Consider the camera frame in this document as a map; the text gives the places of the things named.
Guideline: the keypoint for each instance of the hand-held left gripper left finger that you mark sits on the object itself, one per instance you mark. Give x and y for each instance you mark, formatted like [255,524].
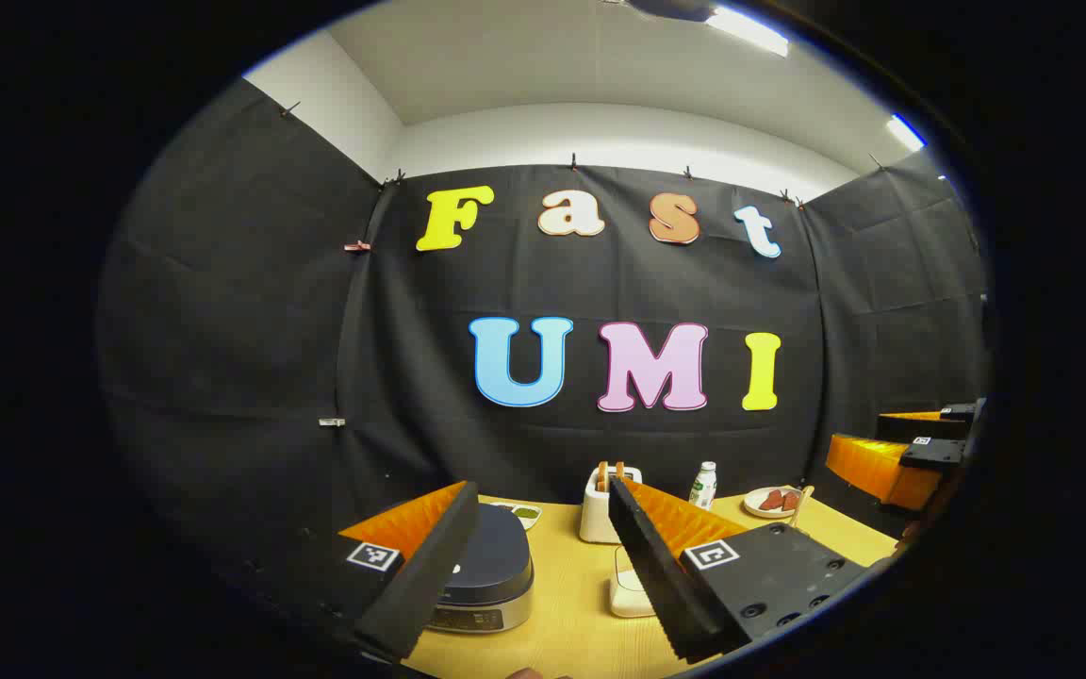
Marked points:
[430,575]

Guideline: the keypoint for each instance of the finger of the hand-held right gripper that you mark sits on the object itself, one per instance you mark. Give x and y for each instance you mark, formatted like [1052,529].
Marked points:
[929,424]
[873,467]

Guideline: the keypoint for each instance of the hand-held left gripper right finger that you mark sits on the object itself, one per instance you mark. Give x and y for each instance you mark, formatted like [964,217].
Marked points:
[656,575]

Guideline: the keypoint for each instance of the clear box of white rice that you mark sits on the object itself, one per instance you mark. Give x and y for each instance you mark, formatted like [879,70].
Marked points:
[628,594]

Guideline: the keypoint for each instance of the black and silver rice cooker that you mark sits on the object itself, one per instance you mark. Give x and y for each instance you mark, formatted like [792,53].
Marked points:
[496,566]

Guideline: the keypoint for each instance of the white toaster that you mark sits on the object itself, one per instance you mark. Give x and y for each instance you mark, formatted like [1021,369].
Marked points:
[593,514]

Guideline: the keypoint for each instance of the red meat slice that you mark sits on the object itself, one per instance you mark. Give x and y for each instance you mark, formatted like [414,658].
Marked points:
[771,501]
[791,500]

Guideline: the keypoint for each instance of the small white drink bottle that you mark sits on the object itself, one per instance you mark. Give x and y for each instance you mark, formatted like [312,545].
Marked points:
[703,488]

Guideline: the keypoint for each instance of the white divided dish of beans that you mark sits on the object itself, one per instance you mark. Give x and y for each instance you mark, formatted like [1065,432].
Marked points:
[526,514]

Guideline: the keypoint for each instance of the round white plate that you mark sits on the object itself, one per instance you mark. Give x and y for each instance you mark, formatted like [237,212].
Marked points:
[752,506]

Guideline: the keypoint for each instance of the ceiling light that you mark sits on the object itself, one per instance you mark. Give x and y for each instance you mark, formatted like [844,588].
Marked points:
[746,28]
[906,132]

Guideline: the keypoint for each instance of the black backdrop cloth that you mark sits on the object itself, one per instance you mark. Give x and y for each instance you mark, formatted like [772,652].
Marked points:
[241,330]

